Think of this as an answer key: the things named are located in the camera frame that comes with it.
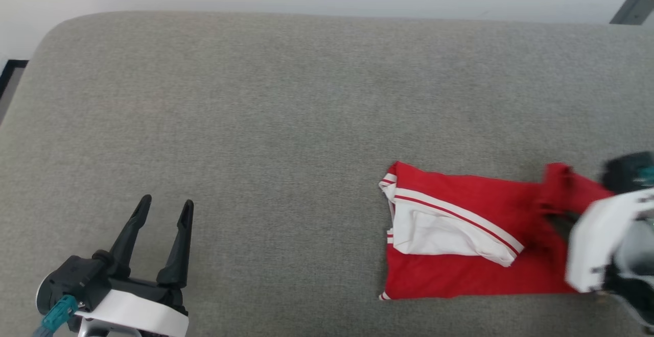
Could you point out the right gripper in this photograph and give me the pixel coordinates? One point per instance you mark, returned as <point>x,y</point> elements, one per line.
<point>595,245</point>

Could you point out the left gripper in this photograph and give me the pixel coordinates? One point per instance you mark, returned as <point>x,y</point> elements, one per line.
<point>138,309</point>

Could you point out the red and white garment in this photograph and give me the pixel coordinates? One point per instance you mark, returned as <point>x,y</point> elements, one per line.
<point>460,275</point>

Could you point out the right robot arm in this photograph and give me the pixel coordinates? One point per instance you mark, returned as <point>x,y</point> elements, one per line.
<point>636,260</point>

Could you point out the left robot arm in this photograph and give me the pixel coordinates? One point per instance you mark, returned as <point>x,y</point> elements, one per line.
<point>102,331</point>

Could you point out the teal connector on left gripper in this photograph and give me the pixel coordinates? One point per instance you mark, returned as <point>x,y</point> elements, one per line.
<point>59,314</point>

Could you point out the grey fabric sofa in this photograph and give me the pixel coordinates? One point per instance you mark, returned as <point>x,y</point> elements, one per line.
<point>255,122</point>

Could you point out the black baseboard strip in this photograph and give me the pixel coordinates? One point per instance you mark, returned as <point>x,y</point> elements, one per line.
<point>11,74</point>

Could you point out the grey metal post bracket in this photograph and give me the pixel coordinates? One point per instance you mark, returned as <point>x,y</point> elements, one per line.
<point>645,15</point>

